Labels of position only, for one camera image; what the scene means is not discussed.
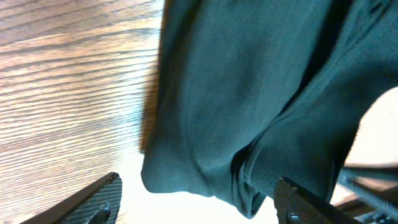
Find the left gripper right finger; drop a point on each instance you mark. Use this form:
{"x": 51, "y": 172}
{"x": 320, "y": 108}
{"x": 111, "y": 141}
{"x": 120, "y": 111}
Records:
{"x": 297, "y": 205}

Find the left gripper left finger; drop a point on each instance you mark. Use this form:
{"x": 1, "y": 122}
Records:
{"x": 98, "y": 203}

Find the black polo shirt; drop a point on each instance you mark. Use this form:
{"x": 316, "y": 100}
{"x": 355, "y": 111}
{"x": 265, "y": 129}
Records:
{"x": 254, "y": 90}

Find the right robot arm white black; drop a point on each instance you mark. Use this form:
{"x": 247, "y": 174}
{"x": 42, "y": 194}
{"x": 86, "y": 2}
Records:
{"x": 375, "y": 189}

